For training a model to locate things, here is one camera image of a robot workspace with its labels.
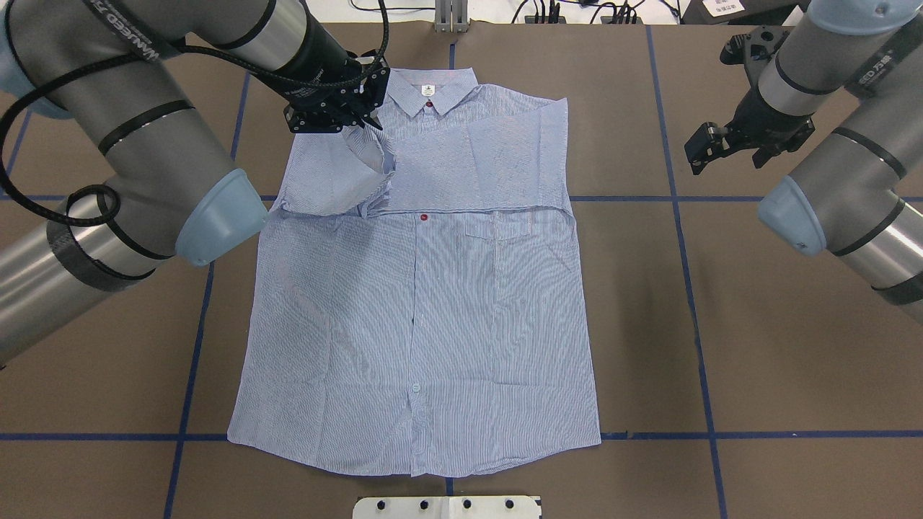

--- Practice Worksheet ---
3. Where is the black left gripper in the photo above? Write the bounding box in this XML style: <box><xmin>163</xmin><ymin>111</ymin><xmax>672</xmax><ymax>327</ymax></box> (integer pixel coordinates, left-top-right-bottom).
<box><xmin>283</xmin><ymin>56</ymin><xmax>392</xmax><ymax>134</ymax></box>

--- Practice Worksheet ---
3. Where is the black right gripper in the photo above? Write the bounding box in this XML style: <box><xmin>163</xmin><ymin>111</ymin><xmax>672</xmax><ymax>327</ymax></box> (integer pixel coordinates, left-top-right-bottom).
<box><xmin>684</xmin><ymin>91</ymin><xmax>816</xmax><ymax>175</ymax></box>

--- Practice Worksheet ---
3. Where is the blue striped button shirt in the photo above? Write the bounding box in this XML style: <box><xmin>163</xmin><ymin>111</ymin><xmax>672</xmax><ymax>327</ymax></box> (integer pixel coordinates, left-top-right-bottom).
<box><xmin>226</xmin><ymin>68</ymin><xmax>601</xmax><ymax>477</ymax></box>

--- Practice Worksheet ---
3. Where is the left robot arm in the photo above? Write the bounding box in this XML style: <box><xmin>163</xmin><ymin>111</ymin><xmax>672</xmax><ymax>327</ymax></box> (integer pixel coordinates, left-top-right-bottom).
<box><xmin>2</xmin><ymin>1</ymin><xmax>389</xmax><ymax>364</ymax></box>

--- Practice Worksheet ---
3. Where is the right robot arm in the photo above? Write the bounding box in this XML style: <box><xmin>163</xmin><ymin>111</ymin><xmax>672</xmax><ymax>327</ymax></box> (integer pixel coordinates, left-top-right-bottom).
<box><xmin>684</xmin><ymin>1</ymin><xmax>922</xmax><ymax>321</ymax></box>

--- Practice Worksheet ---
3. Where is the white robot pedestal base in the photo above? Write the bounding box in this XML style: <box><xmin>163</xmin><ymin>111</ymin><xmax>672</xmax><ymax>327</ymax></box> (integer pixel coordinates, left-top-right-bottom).
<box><xmin>352</xmin><ymin>495</ymin><xmax>544</xmax><ymax>518</ymax></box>

